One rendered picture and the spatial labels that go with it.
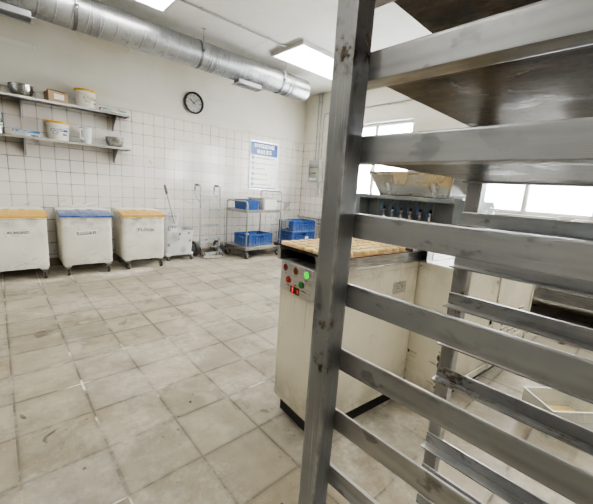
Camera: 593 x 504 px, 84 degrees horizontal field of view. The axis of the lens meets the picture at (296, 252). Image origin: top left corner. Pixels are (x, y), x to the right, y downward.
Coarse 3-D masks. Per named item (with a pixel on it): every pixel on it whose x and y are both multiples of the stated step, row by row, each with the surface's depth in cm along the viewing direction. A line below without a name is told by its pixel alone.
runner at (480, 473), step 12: (432, 444) 80; (444, 444) 78; (444, 456) 77; (456, 456) 76; (468, 456) 74; (456, 468) 73; (468, 468) 74; (480, 468) 72; (480, 480) 71; (492, 480) 70; (504, 480) 69; (492, 492) 68; (504, 492) 68; (516, 492) 67; (528, 492) 66
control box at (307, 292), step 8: (288, 264) 154; (296, 264) 151; (288, 272) 155; (304, 272) 144; (312, 272) 140; (296, 280) 150; (304, 280) 145; (312, 280) 141; (288, 288) 155; (304, 288) 145; (312, 288) 141; (304, 296) 146; (312, 296) 142
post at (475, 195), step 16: (480, 192) 68; (464, 208) 70; (480, 208) 69; (464, 272) 71; (464, 288) 72; (448, 352) 75; (448, 368) 76; (448, 400) 78; (432, 432) 80; (432, 464) 81
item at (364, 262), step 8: (376, 256) 157; (384, 256) 161; (392, 256) 165; (400, 256) 169; (408, 256) 173; (416, 256) 178; (424, 256) 183; (352, 264) 148; (360, 264) 151; (368, 264) 155; (376, 264) 158; (384, 264) 162
